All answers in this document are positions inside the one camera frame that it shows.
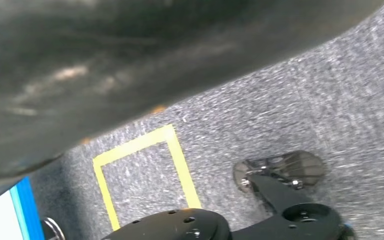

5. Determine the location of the blue metal shelf rack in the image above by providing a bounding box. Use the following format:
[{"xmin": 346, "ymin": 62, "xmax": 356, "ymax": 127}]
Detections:
[{"xmin": 9, "ymin": 176, "xmax": 67, "ymax": 240}]

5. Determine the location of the yellow floor tape square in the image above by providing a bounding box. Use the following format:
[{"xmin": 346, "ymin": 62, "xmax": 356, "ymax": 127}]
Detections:
[{"xmin": 92, "ymin": 124, "xmax": 202, "ymax": 232}]

